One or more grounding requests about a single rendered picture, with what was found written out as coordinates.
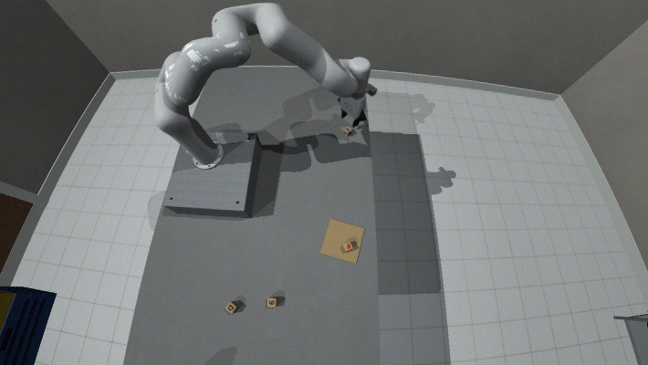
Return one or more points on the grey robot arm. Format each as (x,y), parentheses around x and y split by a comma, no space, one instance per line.
(186,72)

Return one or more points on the tan square mat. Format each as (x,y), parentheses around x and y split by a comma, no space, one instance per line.
(339,233)

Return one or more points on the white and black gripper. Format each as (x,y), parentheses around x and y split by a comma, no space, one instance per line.
(353,107)

